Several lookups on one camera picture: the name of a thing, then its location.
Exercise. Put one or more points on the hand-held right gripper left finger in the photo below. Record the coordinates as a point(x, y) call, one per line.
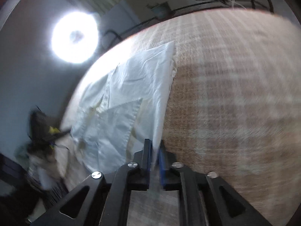
point(148, 156)

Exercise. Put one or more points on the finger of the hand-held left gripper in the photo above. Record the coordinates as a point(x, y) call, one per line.
point(62, 133)

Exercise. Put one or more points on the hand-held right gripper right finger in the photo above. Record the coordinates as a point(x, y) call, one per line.
point(161, 164)

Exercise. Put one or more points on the white shirt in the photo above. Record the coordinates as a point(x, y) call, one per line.
point(136, 80)

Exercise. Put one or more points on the person's left hand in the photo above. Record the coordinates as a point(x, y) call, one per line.
point(44, 167)

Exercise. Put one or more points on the beige plaid blanket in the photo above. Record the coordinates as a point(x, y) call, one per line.
point(223, 98)

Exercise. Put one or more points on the potted plant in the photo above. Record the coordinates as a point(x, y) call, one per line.
point(160, 9)

